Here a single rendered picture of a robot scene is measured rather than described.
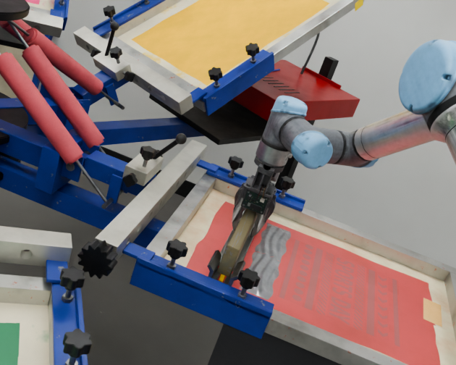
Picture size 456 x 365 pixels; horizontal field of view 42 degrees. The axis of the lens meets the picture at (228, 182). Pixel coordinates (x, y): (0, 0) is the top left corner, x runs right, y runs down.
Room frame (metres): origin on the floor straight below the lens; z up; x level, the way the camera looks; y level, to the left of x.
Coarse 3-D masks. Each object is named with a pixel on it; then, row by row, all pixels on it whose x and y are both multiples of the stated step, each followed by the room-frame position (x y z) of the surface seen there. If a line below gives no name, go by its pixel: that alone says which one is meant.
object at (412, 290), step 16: (224, 208) 1.50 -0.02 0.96; (224, 224) 1.41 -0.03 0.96; (272, 224) 1.50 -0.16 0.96; (256, 240) 1.38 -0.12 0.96; (288, 240) 1.44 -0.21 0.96; (304, 240) 1.47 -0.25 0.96; (320, 240) 1.51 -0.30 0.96; (272, 256) 1.33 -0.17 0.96; (288, 256) 1.36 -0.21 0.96; (352, 256) 1.48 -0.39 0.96; (384, 272) 1.45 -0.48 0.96; (400, 272) 1.48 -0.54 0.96; (400, 288) 1.40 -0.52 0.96; (416, 288) 1.43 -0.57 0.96; (400, 304) 1.32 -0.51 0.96; (416, 304) 1.34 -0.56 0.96
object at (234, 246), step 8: (248, 216) 1.29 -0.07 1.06; (256, 216) 1.37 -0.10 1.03; (240, 224) 1.24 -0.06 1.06; (248, 224) 1.25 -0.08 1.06; (240, 232) 1.20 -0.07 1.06; (248, 232) 1.26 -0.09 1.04; (232, 240) 1.15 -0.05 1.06; (240, 240) 1.17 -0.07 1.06; (232, 248) 1.13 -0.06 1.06; (240, 248) 1.14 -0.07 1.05; (224, 256) 1.13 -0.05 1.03; (232, 256) 1.13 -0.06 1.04; (224, 264) 1.13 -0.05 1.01; (232, 264) 1.13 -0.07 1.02; (224, 272) 1.13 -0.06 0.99
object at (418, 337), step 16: (208, 240) 1.30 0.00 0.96; (224, 240) 1.33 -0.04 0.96; (192, 256) 1.20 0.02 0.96; (208, 256) 1.23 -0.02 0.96; (208, 272) 1.16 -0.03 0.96; (288, 304) 1.15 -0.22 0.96; (304, 320) 1.11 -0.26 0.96; (320, 320) 1.13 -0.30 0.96; (400, 320) 1.25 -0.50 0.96; (416, 320) 1.27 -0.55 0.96; (352, 336) 1.11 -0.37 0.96; (368, 336) 1.14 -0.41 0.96; (416, 336) 1.20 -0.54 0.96; (432, 336) 1.22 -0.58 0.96; (384, 352) 1.10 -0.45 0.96; (400, 352) 1.12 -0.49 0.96; (416, 352) 1.14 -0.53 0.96; (432, 352) 1.16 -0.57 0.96
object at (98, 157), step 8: (96, 152) 1.39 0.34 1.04; (88, 160) 1.34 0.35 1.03; (96, 160) 1.34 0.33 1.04; (104, 160) 1.36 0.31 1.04; (112, 160) 1.37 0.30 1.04; (120, 160) 1.39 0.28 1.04; (88, 168) 1.34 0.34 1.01; (96, 168) 1.34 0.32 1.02; (104, 168) 1.34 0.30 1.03; (112, 168) 1.33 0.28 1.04; (120, 168) 1.35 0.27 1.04; (96, 176) 1.34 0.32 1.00; (104, 176) 1.34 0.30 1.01; (120, 176) 1.33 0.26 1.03; (136, 184) 1.33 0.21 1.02; (128, 192) 1.33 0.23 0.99; (136, 192) 1.33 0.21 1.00
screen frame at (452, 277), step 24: (192, 192) 1.46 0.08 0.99; (192, 216) 1.37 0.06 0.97; (288, 216) 1.57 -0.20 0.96; (312, 216) 1.57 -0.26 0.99; (168, 240) 1.18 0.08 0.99; (360, 240) 1.55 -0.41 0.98; (384, 240) 1.57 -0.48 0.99; (408, 264) 1.53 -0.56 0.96; (432, 264) 1.53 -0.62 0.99; (288, 336) 1.02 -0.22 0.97; (312, 336) 1.02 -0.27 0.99; (336, 336) 1.04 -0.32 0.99; (336, 360) 1.01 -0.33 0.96; (360, 360) 1.00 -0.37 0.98; (384, 360) 1.02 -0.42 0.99
